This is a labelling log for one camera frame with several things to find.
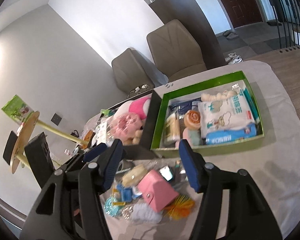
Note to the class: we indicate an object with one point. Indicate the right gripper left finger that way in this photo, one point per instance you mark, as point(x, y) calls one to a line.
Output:
point(52, 214)

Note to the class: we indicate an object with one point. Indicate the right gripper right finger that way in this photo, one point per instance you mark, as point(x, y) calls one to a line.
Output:
point(249, 215)

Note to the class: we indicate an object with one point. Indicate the white medical cotton swab pack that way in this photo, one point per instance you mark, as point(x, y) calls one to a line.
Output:
point(232, 113)

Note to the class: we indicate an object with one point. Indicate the cotton swab bag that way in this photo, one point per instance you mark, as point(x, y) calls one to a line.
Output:
point(172, 128)

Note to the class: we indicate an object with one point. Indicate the wooden round stand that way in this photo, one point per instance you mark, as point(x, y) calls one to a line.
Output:
point(24, 136)

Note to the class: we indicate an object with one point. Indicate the teal knitted coaster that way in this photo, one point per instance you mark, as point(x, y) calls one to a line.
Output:
point(113, 207)

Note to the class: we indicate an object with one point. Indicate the green leaflet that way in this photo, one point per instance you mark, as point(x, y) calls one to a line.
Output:
point(18, 110)

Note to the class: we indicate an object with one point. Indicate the grey table cloth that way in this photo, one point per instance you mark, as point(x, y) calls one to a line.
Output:
point(274, 163)

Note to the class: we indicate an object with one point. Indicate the cream sponge in bag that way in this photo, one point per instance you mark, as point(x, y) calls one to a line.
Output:
point(134, 176)

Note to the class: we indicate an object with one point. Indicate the orange yellow koosh ball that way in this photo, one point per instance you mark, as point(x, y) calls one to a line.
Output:
point(181, 207)

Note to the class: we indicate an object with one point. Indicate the light blue fluffy cloth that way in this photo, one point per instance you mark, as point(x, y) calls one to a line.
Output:
point(142, 212)

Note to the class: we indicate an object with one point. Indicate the green cardboard box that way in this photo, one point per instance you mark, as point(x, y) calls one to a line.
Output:
point(187, 98)

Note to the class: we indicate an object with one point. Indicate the pink snap wallet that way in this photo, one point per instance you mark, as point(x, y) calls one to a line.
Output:
point(156, 191)

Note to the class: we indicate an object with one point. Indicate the blue tissue packet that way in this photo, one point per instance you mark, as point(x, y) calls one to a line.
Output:
point(230, 135)

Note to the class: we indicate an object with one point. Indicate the pink flower plush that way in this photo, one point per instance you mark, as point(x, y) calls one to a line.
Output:
point(125, 126)

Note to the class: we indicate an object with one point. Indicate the black cardboard box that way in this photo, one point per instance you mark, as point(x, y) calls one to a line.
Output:
point(139, 147)

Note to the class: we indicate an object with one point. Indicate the dark tissue pack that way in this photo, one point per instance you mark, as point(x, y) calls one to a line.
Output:
point(167, 173)

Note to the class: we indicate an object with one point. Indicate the pink plush toy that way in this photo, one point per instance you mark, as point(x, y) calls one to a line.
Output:
point(139, 106)

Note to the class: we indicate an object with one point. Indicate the tan swirl plush bun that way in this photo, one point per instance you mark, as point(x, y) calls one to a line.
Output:
point(192, 120)

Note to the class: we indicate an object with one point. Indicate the far brown dining chair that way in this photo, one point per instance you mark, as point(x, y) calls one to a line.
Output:
point(132, 69)

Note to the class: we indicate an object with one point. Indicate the brown dining chair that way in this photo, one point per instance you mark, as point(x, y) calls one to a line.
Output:
point(132, 69)
point(175, 52)

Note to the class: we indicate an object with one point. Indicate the beige plush toy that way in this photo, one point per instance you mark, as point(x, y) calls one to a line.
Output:
point(219, 96)

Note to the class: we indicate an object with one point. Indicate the near brown dining chair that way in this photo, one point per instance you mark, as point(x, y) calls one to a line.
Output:
point(175, 52)

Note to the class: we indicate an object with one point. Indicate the dark cabinet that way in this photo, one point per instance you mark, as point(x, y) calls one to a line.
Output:
point(191, 16)

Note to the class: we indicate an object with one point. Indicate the dark wooden door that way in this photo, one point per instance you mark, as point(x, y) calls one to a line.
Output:
point(242, 12)

